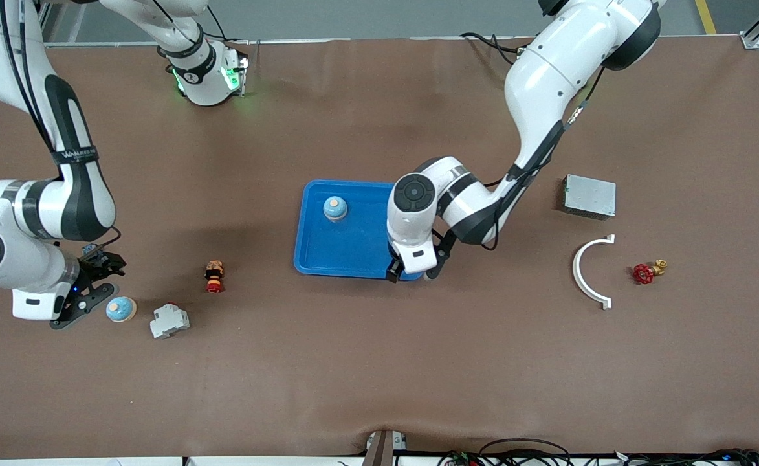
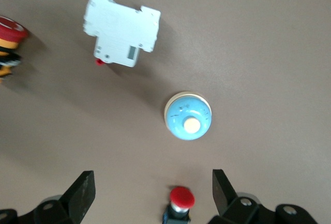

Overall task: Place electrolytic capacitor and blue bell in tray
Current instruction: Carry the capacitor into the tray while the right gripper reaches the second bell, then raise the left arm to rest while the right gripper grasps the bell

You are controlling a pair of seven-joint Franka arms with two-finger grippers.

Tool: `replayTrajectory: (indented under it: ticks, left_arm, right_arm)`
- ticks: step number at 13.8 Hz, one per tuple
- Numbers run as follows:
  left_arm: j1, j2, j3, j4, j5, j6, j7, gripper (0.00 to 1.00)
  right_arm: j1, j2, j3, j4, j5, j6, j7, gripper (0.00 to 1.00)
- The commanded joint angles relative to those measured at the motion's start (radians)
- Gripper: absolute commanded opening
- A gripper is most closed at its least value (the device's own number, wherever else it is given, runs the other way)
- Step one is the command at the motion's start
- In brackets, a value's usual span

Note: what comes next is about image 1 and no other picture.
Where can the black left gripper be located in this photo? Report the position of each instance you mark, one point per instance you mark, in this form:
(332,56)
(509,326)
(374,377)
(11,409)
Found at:
(393,278)

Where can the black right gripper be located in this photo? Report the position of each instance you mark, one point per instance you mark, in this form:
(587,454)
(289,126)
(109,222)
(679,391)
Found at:
(98,266)

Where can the blue bell with tan button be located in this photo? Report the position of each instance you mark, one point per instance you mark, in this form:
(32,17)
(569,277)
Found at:
(335,208)
(121,309)

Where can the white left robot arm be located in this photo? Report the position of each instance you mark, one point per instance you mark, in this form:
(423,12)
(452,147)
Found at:
(547,77)

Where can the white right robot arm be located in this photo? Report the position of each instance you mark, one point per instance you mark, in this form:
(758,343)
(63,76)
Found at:
(62,207)

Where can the blue plastic tray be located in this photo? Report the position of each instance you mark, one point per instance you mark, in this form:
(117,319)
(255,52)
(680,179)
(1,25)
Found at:
(353,249)

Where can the white circuit breaker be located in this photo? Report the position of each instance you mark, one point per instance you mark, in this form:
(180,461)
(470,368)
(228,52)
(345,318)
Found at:
(169,320)

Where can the brown table cover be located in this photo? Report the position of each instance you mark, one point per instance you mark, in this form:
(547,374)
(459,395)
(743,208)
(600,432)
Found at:
(379,362)

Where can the metal table edge clamp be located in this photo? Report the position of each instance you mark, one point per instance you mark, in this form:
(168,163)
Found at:
(379,446)

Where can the grey metal box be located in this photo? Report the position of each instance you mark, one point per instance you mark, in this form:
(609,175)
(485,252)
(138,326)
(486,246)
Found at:
(589,196)

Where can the red handwheel brass valve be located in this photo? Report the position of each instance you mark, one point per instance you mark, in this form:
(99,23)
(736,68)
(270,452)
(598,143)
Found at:
(644,274)

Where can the orange red push button switch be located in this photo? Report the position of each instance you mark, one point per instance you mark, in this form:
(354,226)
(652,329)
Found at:
(214,275)

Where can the white curved plastic bracket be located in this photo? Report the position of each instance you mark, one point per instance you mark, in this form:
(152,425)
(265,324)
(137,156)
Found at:
(576,272)

